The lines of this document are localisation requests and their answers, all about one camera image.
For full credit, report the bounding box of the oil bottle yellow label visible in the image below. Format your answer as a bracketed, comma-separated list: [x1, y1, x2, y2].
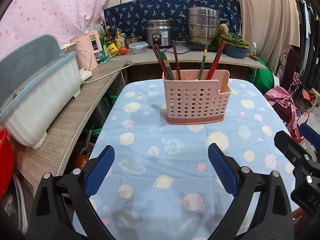
[114, 28, 125, 49]

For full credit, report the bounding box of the red tomato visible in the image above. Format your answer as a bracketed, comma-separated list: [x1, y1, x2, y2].
[118, 46, 128, 55]

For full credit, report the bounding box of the beige hanging curtain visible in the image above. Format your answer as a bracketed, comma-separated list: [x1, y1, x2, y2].
[237, 0, 300, 72]

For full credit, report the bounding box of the green bag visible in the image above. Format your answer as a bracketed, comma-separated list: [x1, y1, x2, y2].
[246, 68, 274, 95]

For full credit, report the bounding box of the blue basin with vegetables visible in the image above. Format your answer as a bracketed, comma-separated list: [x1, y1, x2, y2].
[220, 33, 249, 59]

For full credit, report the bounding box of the red plastic basin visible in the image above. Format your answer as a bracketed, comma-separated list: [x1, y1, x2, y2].
[0, 129, 14, 199]

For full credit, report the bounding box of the small lidded steel pot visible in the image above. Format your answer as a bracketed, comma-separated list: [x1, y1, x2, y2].
[125, 33, 142, 48]

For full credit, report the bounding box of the back kitchen counter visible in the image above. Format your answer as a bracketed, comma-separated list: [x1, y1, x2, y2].
[112, 43, 267, 69]

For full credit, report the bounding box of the white blender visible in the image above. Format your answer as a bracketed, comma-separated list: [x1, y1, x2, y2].
[61, 42, 93, 82]

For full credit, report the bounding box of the silver rice cooker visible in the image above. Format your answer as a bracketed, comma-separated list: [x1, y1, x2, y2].
[146, 19, 174, 48]

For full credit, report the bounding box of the grey-blue dish drainer lid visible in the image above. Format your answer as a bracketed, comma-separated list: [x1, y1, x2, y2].
[1, 35, 63, 112]

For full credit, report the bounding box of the stainless steel steamer pot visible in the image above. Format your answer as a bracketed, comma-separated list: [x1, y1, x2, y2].
[187, 7, 220, 45]

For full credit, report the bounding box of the pink perforated utensil holder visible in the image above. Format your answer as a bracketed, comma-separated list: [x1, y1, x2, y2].
[162, 69, 232, 125]

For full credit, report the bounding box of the clear food storage container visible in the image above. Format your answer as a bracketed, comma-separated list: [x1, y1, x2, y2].
[129, 41, 149, 55]

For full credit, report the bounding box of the white dish drainer box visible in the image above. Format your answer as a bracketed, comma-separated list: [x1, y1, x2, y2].
[1, 52, 81, 149]

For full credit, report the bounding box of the blue planet-print tablecloth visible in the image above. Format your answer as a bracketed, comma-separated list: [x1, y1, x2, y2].
[89, 79, 295, 239]

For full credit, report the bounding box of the dark red chopstick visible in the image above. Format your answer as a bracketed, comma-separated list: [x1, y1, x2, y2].
[171, 40, 181, 80]
[154, 43, 172, 81]
[152, 47, 170, 80]

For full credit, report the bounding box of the pink electric kettle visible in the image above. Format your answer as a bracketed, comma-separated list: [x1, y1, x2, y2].
[70, 30, 103, 71]

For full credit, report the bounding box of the green bottle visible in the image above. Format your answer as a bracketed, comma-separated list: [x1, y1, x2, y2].
[98, 37, 108, 64]

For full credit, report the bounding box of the navy floral backsplash cloth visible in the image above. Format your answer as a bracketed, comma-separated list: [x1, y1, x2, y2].
[104, 0, 241, 40]

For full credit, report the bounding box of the green chopstick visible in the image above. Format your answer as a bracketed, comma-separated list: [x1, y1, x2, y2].
[197, 43, 209, 80]
[160, 51, 175, 80]

